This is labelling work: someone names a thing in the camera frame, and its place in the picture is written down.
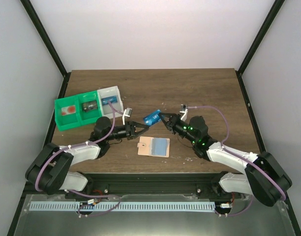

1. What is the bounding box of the green plastic bin left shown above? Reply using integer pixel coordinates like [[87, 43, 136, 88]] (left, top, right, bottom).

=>
[[55, 95, 81, 131]]

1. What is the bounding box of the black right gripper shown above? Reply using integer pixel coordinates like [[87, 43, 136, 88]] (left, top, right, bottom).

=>
[[158, 113, 197, 144]]

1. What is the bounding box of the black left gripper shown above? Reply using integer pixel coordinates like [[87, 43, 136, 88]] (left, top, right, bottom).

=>
[[105, 121, 149, 141]]

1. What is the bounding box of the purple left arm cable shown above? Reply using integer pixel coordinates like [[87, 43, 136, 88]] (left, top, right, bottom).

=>
[[35, 99, 124, 218]]

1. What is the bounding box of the metal base plate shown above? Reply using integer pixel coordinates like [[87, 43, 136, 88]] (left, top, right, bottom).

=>
[[9, 195, 297, 236]]

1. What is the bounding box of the green plastic bin middle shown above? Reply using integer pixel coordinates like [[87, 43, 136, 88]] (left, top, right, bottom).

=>
[[76, 90, 102, 125]]

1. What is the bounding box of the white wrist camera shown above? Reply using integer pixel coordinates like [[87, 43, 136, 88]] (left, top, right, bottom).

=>
[[180, 104, 188, 121], [122, 107, 132, 125]]

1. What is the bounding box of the black frame post left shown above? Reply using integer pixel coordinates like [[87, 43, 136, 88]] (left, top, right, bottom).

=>
[[19, 0, 68, 77]]

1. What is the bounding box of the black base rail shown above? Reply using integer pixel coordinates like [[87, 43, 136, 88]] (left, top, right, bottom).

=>
[[64, 173, 249, 201]]

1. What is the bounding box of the green plastic bin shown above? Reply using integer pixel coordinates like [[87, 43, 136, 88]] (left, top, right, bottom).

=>
[[76, 90, 102, 125], [55, 95, 81, 131]]

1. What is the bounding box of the black frame post right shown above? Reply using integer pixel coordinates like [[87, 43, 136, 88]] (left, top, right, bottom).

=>
[[235, 0, 286, 74]]

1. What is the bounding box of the light blue slotted cable duct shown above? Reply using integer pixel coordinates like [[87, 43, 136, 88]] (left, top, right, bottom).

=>
[[29, 201, 215, 212]]

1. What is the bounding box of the white red card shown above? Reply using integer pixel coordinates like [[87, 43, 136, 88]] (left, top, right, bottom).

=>
[[61, 105, 76, 116]]

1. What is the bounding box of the white plastic bin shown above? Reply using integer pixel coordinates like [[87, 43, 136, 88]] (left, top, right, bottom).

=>
[[97, 86, 124, 119]]

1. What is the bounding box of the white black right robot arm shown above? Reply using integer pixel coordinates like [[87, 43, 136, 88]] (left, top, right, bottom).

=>
[[159, 113, 292, 207]]

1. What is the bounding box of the blue vip card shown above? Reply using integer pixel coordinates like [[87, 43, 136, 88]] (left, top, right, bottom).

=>
[[143, 109, 161, 126]]

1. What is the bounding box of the black vip card in bin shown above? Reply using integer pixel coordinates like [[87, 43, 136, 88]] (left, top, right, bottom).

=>
[[82, 100, 98, 112]]

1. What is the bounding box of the blue credit card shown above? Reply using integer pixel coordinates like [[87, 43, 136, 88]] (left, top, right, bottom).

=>
[[101, 96, 118, 106]]

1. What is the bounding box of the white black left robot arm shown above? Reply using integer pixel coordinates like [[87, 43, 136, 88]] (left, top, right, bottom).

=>
[[25, 117, 149, 199]]

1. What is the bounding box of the black frame post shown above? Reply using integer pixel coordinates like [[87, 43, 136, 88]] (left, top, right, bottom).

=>
[[19, 0, 68, 77], [235, 0, 286, 74]]

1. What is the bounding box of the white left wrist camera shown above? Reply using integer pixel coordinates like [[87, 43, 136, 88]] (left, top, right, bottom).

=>
[[122, 107, 132, 125]]

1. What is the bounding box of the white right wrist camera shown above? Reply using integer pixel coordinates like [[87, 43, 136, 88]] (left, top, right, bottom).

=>
[[180, 104, 188, 121]]

